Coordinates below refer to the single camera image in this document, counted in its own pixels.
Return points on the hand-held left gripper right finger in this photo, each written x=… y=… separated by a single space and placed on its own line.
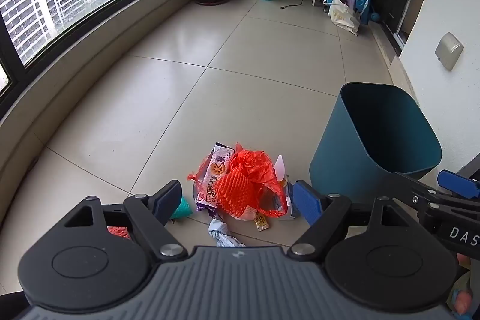
x=305 y=202

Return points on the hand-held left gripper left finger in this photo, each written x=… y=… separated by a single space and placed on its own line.
x=168 y=198

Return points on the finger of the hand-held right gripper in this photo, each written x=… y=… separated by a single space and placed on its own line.
x=405 y=180
x=457 y=184

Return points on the teal cloth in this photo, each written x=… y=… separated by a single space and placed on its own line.
x=184 y=209

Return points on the beige coffee sachet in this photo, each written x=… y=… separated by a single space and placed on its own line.
x=260 y=223

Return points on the white biscuit packet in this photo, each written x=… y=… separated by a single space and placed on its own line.
x=213 y=164

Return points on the red mesh bag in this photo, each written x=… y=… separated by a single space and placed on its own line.
x=243 y=185

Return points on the teal plastic bin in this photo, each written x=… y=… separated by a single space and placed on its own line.
x=337 y=140

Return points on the person's right hand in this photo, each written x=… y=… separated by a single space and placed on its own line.
x=462 y=299

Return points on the white plastic scrap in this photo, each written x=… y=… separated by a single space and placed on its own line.
x=279 y=168

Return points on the red fluffy slipper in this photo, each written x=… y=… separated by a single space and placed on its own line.
x=118 y=232

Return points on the blue ball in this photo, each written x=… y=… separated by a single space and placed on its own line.
x=375 y=17

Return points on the white tote bag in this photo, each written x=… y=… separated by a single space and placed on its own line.
x=343 y=18

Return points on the grey wall socket cover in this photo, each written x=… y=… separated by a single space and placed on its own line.
x=448 y=52

